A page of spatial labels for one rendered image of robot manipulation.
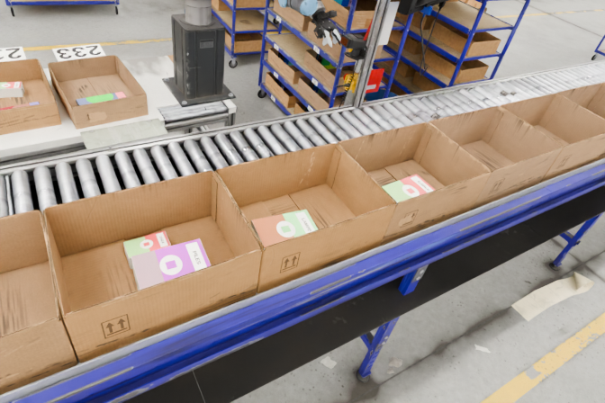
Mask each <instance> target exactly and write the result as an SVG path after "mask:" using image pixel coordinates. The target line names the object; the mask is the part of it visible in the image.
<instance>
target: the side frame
mask: <svg viewBox="0 0 605 403"><path fill-rule="evenodd" d="M603 185H605V163H603V164H601V165H598V166H595V167H593V168H590V169H588V170H585V171H583V172H580V173H579V174H576V175H572V176H570V177H567V178H565V179H564V180H561V181H559V182H556V183H554V184H550V185H548V186H546V187H543V188H541V189H538V190H536V191H534V192H532V193H528V194H525V195H523V196H520V197H519V198H516V199H514V200H511V201H507V202H505V203H503V204H501V205H498V206H496V207H494V208H491V209H489V210H486V211H483V212H481V213H478V214H476V215H473V216H472V217H469V218H467V219H463V220H460V221H458V222H456V223H454V224H451V225H449V226H446V227H444V228H441V229H438V230H436V231H433V232H431V233H429V234H427V235H425V236H422V237H418V238H416V239H413V240H412V241H409V242H407V243H404V244H402V245H399V246H396V247H394V248H391V249H389V250H386V251H384V252H382V253H380V254H377V255H373V256H371V257H368V258H367V259H364V260H362V261H360V262H357V263H355V264H352V265H349V266H347V267H344V268H342V269H339V270H337V271H335V272H333V273H329V274H326V275H324V276H322V277H320V278H317V279H315V280H312V281H310V282H307V283H304V284H302V285H299V286H297V287H295V288H292V289H291V290H288V291H284V292H282V293H279V294H277V295H275V296H273V297H270V298H268V299H265V300H261V301H260V302H257V303H255V304H252V305H250V306H247V307H246V308H243V309H239V310H237V311H234V312H232V313H230V314H228V315H226V316H223V317H221V318H217V319H215V320H213V321H210V322H208V323H205V324H203V325H200V326H199V327H195V328H192V329H190V330H187V331H185V332H183V333H181V334H178V335H176V336H172V337H170V338H168V339H165V340H163V341H161V342H158V343H156V344H154V345H150V346H148V347H145V348H143V349H140V350H139V351H136V352H134V353H131V354H127V355H125V356H123V357H121V358H118V359H116V360H113V361H111V362H108V363H105V364H103V365H100V366H98V367H96V368H94V369H92V370H89V371H87V372H83V373H80V374H78V375H76V376H74V377H71V378H69V379H66V380H64V381H61V382H58V383H56V384H53V385H51V386H48V387H47V388H44V389H42V390H38V391H35V392H33V393H31V394H29V395H27V396H24V397H22V398H19V399H16V400H14V401H11V402H9V403H122V402H123V401H126V400H128V399H131V398H133V397H136V396H138V395H139V394H141V393H144V392H146V391H148V390H151V389H154V388H156V387H157V386H159V385H161V384H164V383H166V382H168V381H171V380H173V379H175V378H177V377H179V376H182V375H184V374H186V373H188V372H191V371H193V370H195V369H197V368H200V367H202V366H204V365H206V364H207V363H211V362H213V361H215V360H218V359H220V358H222V357H223V356H225V355H228V354H231V353H233V352H235V351H238V350H239V349H241V348H243V347H246V346H248V345H251V344H253V343H255V342H257V341H259V340H261V339H264V338H266V337H268V336H271V335H273V334H275V333H277V332H279V331H281V330H284V329H286V328H288V327H291V326H293V325H295V324H297V323H299V322H302V321H304V320H305V319H307V318H311V317H313V316H315V315H317V314H320V313H321V312H323V311H325V310H327V309H331V308H333V307H335V306H338V305H339V304H341V303H343V302H345V301H348V300H351V299H353V298H355V297H357V296H359V295H361V294H363V293H366V292H368V291H371V290H372V289H375V288H377V287H379V286H381V285H384V284H386V283H388V282H390V281H393V280H395V279H397V278H399V277H401V276H404V275H405V274H407V273H411V272H413V271H415V270H417V269H419V268H421V267H423V266H425V265H427V264H431V263H433V262H435V261H437V260H439V259H441V258H443V257H445V256H447V255H451V254H453V253H455V252H457V251H459V250H461V249H463V248H465V247H468V246H470V245H472V244H475V243H477V242H479V241H481V240H483V239H486V238H488V237H490V236H492V235H495V234H497V233H499V232H501V231H503V230H505V229H507V228H510V227H513V226H515V225H517V224H519V223H520V222H523V221H525V220H527V219H531V218H533V217H535V216H537V215H538V214H541V213H543V212H545V211H547V210H551V209H553V208H554V207H556V206H559V205H561V204H563V203H565V202H568V201H570V200H572V199H574V198H577V197H579V196H581V195H583V194H585V193H588V192H590V191H592V190H595V189H597V188H599V187H601V186H603Z"/></svg>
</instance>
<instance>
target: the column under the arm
mask: <svg viewBox="0 0 605 403"><path fill-rule="evenodd" d="M171 24H172V42H173V64H174V77H166V78H162V81H163V82H164V84H165V85H166V86H167V88H168V89H169V91H170V92H171V93H172V95H173V96H174V97H175V98H176V100H177V101H178V102H179V104H180V105H181V106H182V107H187V106H193V105H197V104H203V103H213V102H219V101H223V100H229V99H234V98H236V96H235V95H234V94H233V93H232V91H231V90H230V89H229V88H228V87H227V86H226V85H225V84H224V83H223V78H224V53H225V26H224V25H223V24H222V23H221V22H219V21H218V20H217V19H216V18H215V17H214V16H213V15H212V22H211V23H210V24H208V25H193V24H191V23H188V22H186V21H185V13H181V14H172V15H171Z"/></svg>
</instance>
